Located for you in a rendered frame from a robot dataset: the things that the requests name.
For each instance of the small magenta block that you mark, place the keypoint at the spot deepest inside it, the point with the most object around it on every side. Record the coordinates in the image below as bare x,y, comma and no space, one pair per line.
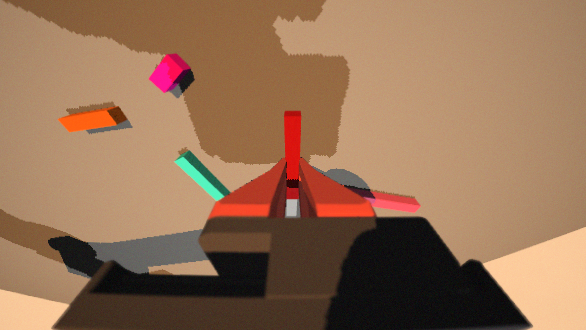
169,72

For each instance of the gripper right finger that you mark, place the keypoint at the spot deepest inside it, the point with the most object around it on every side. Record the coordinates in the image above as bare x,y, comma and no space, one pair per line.
327,198

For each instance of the red rod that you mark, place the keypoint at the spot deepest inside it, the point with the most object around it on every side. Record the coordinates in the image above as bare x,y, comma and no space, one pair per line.
292,127

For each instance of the orange rod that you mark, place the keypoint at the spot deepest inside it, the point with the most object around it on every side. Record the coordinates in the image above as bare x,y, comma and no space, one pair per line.
93,119

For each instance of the turquoise green rod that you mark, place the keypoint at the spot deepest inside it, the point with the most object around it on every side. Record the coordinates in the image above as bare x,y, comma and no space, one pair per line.
196,170

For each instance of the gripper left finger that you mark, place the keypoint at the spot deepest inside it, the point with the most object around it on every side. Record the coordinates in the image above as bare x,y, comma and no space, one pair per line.
259,197

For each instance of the pink rod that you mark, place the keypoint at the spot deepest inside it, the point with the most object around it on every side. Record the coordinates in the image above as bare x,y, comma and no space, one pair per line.
389,201

